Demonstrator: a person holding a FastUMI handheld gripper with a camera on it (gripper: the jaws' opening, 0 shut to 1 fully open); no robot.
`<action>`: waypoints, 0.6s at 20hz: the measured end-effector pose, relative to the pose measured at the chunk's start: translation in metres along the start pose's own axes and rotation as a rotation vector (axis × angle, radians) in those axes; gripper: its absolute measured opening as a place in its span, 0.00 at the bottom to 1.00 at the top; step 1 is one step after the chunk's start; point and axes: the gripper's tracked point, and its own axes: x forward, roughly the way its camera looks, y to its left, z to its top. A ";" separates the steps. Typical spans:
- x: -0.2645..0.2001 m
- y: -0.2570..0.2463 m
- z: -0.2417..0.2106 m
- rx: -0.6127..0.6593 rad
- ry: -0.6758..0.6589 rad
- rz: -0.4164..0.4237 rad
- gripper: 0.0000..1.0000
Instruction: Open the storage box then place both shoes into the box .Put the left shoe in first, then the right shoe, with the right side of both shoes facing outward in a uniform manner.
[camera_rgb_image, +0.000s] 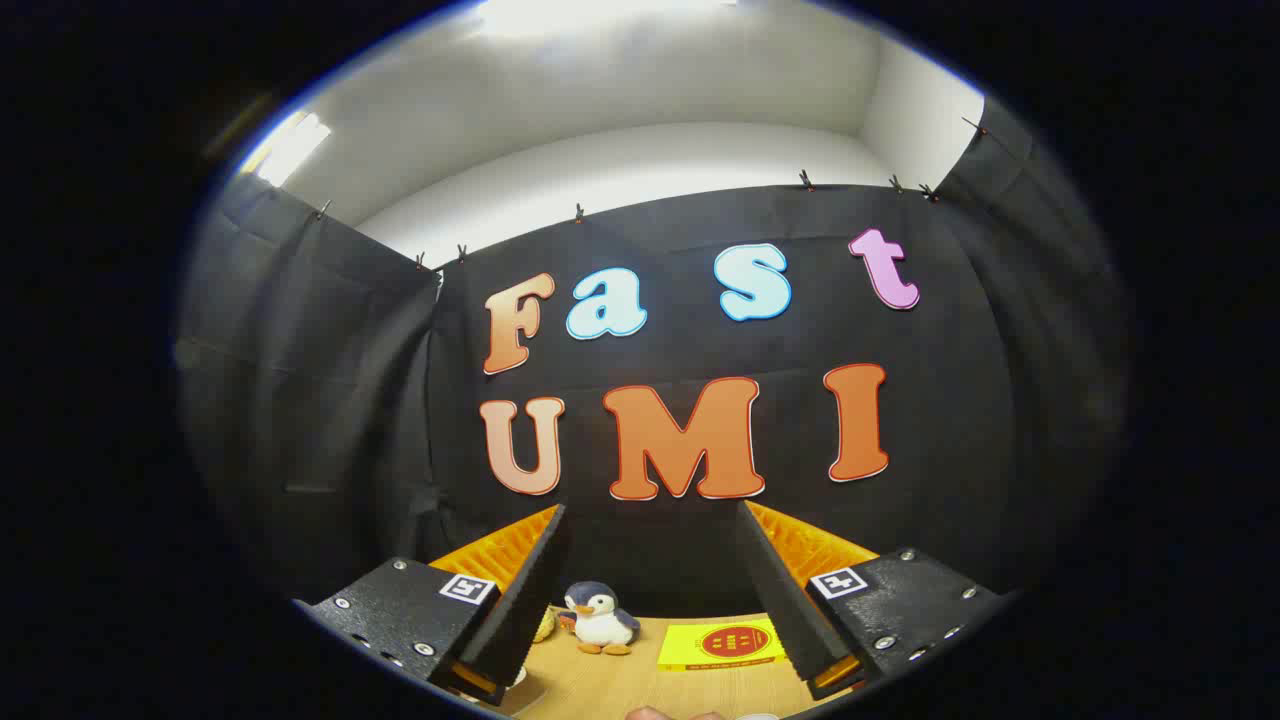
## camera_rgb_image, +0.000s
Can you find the row of small cloth clips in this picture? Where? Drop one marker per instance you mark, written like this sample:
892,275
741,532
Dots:
806,181

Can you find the penguin plush toy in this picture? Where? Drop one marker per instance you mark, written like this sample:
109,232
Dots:
600,625

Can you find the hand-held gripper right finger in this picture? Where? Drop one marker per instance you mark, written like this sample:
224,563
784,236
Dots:
780,600

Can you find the bright ceiling light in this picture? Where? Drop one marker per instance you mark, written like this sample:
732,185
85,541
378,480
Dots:
285,148
600,15

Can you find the yellow book with red circle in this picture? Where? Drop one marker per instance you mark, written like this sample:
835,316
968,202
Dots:
690,650

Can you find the yellow round plush toy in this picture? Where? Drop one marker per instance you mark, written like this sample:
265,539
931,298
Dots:
544,627

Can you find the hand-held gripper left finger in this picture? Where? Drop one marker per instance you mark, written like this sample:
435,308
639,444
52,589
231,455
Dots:
530,600

